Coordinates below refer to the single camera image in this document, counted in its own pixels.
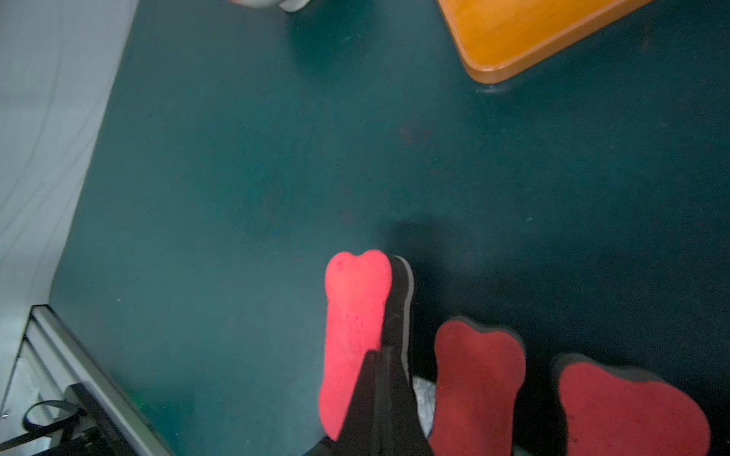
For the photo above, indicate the red eraser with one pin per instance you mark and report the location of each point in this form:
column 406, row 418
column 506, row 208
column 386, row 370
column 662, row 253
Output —
column 625, row 411
column 480, row 371
column 369, row 303

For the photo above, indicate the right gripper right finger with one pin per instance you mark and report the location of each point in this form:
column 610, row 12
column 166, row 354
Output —
column 405, row 434

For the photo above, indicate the orange two-tier shelf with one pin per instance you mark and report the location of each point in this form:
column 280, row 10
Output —
column 498, row 39

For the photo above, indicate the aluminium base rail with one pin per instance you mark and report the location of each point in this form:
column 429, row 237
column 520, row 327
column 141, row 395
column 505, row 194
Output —
column 51, row 358

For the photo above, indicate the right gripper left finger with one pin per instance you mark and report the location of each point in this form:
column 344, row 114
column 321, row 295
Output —
column 366, row 429

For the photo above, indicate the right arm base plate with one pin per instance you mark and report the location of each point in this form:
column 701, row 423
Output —
column 87, row 429

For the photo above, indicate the orange patterned bowl front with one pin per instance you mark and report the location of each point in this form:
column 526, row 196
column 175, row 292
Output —
column 290, row 6

